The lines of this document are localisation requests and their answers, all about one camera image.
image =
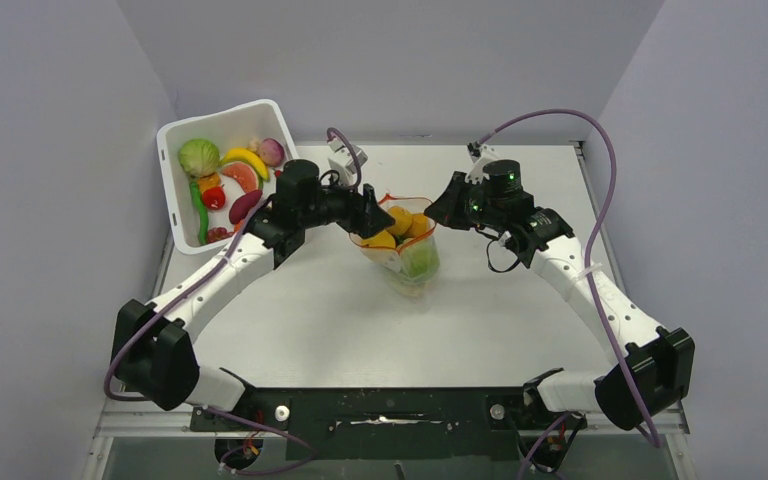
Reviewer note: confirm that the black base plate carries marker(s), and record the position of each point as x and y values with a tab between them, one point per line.
499	423

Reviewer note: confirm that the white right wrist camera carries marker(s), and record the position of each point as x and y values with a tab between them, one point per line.
481	155

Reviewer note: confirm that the white plastic bin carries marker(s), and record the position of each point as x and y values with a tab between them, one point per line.
233	127

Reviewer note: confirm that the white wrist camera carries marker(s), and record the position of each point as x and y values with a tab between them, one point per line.
340	159
481	155

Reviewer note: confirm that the yellow lemon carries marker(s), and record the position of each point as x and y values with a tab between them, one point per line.
402	221

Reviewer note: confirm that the purple sweet potato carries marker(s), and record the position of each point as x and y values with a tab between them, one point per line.
243	205

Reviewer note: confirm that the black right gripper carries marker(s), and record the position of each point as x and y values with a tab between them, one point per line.
447	208

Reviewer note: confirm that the watermelon slice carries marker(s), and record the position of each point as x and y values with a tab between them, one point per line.
244	175

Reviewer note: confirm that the red tomato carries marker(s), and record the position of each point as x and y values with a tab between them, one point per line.
214	198

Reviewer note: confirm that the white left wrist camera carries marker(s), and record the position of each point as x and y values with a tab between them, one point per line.
340	159

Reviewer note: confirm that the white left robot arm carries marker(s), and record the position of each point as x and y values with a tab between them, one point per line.
153	352

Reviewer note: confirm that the green round fruit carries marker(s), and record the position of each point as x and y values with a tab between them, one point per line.
420	260

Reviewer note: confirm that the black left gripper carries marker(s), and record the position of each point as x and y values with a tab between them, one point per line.
363	216

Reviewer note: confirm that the green cabbage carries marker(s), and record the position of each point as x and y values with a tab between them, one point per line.
199	157

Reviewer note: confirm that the green cucumber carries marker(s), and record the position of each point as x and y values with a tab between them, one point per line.
201	211

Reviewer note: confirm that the red grapes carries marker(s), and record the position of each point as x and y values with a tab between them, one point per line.
217	234

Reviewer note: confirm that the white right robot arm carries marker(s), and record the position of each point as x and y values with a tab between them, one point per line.
651	365

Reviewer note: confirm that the clear orange zip bag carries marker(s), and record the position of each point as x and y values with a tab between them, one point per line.
389	262

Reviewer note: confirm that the orange pepper piece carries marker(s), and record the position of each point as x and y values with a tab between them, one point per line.
208	182

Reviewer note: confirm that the yellow banana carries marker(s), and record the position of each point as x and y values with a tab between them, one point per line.
248	157

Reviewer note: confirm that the yellow pear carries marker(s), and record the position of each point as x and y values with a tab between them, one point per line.
381	241

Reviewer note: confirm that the purple onion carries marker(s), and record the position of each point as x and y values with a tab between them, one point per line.
271	152

